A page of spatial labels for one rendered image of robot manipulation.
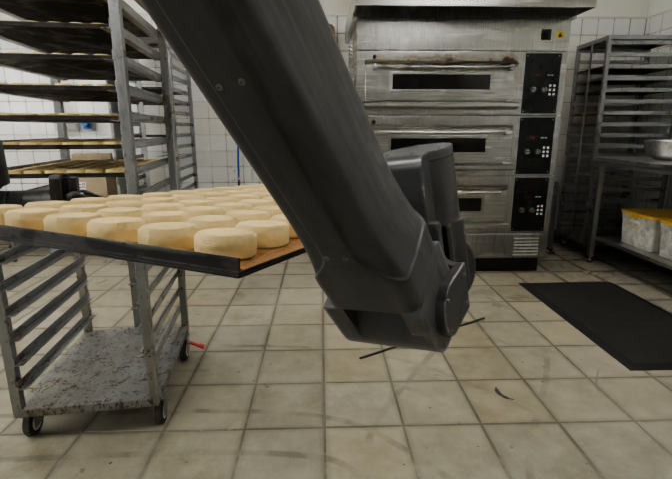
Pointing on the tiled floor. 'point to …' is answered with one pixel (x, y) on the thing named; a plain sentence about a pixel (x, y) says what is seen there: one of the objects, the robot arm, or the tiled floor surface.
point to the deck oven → (473, 95)
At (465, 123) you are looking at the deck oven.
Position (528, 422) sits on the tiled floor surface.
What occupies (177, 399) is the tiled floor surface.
